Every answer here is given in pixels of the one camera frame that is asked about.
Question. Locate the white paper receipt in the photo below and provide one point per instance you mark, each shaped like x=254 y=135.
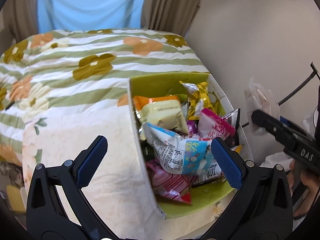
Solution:
x=259 y=98

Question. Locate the green white cardboard box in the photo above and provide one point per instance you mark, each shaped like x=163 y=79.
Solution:
x=166 y=84

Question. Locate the red pink snack bag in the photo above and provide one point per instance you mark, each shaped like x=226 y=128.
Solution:
x=175 y=187

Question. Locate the pink white Oishi bag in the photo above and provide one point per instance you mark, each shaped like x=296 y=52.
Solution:
x=212 y=126

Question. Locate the orange green snack bag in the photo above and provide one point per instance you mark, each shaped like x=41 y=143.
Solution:
x=165 y=112

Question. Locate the gold yellow snack bag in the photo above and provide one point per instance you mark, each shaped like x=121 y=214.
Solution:
x=198 y=99

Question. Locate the purple brown snack bag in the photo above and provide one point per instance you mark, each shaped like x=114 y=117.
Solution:
x=233 y=118

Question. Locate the floral green striped quilt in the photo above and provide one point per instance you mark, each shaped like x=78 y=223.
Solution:
x=67 y=72

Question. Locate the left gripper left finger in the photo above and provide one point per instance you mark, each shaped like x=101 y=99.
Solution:
x=57 y=208

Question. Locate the person's right hand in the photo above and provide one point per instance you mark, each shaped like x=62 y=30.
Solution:
x=310 y=189

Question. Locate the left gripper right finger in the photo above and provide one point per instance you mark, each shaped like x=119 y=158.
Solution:
x=262 y=205

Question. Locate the yellow stool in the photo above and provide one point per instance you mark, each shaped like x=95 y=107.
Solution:
x=15 y=199

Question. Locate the blue white snack bag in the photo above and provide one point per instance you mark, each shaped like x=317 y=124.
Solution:
x=176 y=154

